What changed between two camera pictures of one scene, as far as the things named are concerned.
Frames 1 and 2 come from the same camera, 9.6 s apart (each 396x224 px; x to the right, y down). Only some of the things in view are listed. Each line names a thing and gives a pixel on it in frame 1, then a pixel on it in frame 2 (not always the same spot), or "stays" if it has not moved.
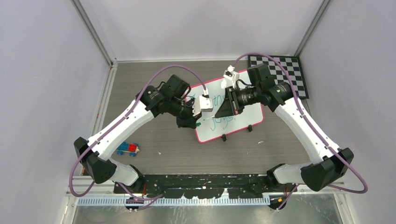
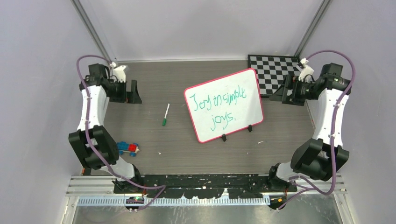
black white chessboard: (292, 64) stays
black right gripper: (231, 97) → (292, 82)
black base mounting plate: (208, 185) stays
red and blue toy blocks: (131, 149) stays
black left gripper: (190, 121) → (132, 97)
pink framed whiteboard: (209, 127) stays
